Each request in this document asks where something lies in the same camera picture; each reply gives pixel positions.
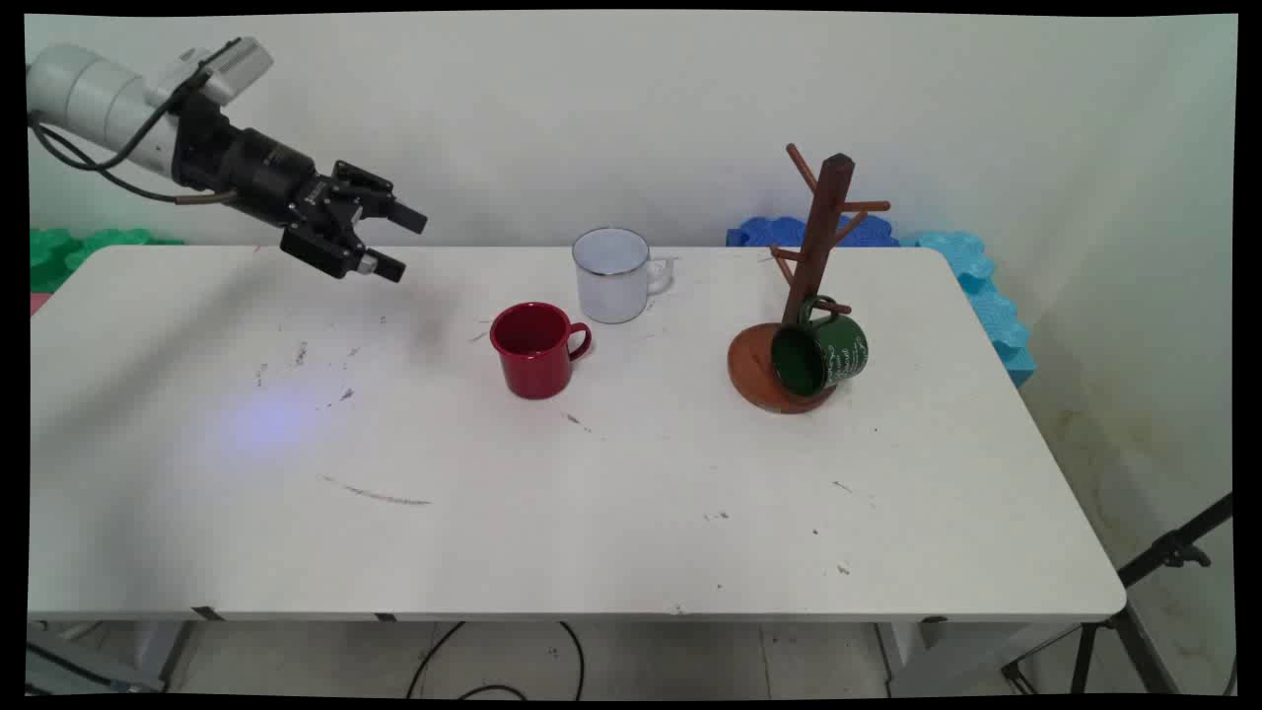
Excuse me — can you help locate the white enamel mug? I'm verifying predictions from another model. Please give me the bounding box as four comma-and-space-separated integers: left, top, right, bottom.
572, 228, 677, 325

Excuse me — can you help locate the black tripod stand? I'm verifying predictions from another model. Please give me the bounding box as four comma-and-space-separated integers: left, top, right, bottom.
1002, 492, 1236, 696

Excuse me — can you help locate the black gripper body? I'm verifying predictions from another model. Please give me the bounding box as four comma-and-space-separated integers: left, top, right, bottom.
172, 92, 341, 234

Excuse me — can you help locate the dark blue foam mat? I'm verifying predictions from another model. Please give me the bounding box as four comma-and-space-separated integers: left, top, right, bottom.
727, 216, 900, 249

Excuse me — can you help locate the black floor cable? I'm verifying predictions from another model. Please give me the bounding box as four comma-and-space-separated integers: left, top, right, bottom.
405, 621, 587, 701

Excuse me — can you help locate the grey box under table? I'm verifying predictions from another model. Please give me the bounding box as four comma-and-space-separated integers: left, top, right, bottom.
27, 629, 167, 696

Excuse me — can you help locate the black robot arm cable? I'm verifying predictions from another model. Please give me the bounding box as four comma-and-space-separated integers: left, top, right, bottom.
30, 37, 244, 206

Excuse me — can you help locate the green enamel mug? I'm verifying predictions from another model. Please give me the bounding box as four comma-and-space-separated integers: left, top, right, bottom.
770, 295, 871, 399

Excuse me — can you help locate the green foam mat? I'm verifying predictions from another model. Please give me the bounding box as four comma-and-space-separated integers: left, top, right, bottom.
30, 228, 186, 294

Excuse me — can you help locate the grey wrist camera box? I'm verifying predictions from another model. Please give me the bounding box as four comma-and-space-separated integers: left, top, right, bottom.
156, 36, 275, 107

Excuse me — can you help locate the light blue foam mat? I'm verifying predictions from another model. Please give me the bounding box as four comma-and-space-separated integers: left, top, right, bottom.
899, 231, 1037, 389

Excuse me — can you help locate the grey table leg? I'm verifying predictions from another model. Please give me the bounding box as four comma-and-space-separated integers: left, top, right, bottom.
153, 620, 200, 688
876, 620, 1081, 698

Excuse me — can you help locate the red enamel mug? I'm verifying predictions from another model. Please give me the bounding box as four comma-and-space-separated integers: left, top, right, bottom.
490, 302, 594, 400

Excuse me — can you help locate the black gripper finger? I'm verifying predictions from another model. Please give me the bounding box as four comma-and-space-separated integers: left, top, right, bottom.
280, 223, 407, 285
330, 160, 429, 236

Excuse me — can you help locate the brown wooden mug tree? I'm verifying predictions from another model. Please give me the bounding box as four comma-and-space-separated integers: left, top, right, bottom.
728, 144, 892, 415

